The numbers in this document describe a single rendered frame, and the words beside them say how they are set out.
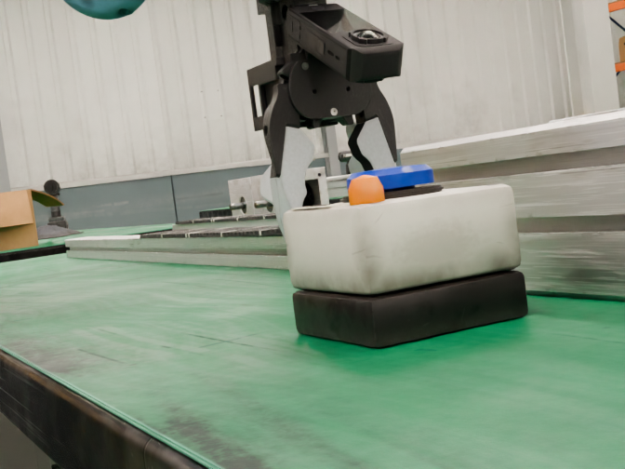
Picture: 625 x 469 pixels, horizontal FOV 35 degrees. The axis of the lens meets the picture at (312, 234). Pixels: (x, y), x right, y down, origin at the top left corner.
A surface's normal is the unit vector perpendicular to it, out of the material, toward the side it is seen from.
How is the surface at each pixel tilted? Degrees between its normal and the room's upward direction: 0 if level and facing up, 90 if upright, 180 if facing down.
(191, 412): 0
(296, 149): 90
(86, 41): 90
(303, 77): 90
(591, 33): 90
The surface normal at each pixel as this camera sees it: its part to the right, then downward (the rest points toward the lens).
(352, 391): -0.13, -0.99
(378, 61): 0.43, 0.45
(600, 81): 0.45, -0.01
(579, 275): -0.89, 0.14
